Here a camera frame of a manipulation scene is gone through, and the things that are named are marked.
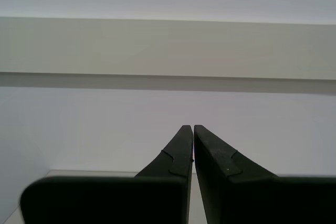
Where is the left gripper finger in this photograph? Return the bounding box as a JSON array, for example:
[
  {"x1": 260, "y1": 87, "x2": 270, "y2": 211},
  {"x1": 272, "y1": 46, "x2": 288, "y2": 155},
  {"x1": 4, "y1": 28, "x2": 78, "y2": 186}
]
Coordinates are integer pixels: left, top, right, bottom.
[
  {"x1": 20, "y1": 125, "x2": 194, "y2": 224},
  {"x1": 193, "y1": 124, "x2": 336, "y2": 224}
]

